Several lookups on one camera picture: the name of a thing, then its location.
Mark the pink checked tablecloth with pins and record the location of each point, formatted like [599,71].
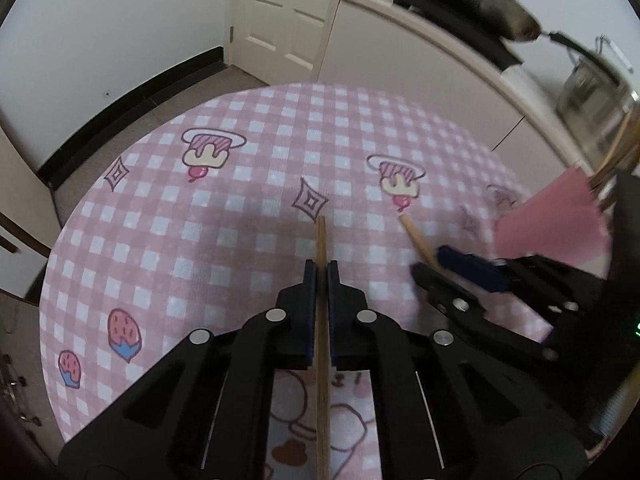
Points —
[200,235]

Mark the bunch of wooden chopsticks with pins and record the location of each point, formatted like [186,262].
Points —
[607,170]

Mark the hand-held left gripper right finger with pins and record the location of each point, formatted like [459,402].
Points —
[334,310]

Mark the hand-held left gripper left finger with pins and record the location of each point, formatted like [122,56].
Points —
[310,310]

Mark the beige cupboard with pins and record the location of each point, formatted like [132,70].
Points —
[15,185]

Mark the stainless steel pot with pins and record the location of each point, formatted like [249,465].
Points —
[595,100]

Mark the white cabinet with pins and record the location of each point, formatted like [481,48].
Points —
[400,60]

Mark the white panel door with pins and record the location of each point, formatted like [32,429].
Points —
[280,15]

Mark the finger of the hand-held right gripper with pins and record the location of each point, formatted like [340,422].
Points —
[470,267]
[450,295]

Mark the single wooden chopstick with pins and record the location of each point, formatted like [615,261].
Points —
[322,240]
[415,240]

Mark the pink paper cup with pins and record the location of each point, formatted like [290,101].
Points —
[550,220]

